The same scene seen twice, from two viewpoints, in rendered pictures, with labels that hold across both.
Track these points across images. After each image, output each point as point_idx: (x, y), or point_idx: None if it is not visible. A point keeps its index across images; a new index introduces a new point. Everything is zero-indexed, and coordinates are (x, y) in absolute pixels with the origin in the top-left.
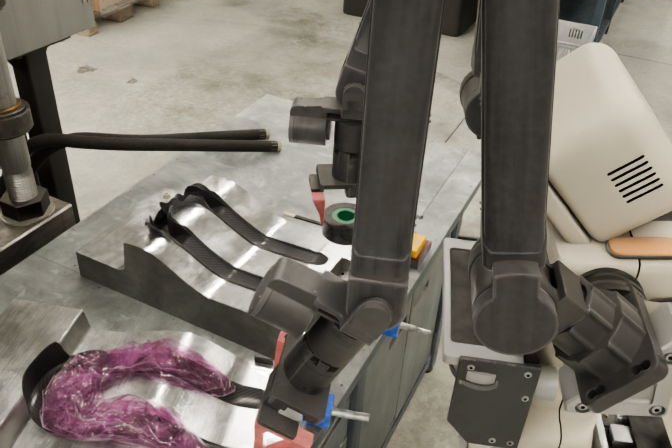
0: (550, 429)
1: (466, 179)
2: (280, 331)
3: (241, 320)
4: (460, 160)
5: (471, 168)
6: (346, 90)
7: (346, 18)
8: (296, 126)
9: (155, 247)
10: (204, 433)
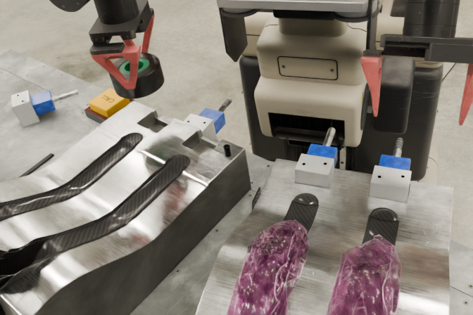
0: (360, 34)
1: (32, 67)
2: (224, 176)
3: (192, 215)
4: (0, 67)
5: (17, 63)
6: None
7: None
8: None
9: (61, 275)
10: (355, 241)
